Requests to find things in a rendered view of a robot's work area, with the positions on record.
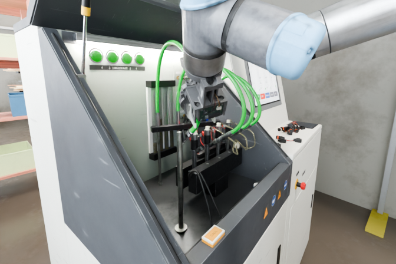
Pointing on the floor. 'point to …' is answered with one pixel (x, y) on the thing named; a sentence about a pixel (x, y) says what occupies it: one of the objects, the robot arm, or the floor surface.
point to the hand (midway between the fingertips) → (198, 115)
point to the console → (299, 198)
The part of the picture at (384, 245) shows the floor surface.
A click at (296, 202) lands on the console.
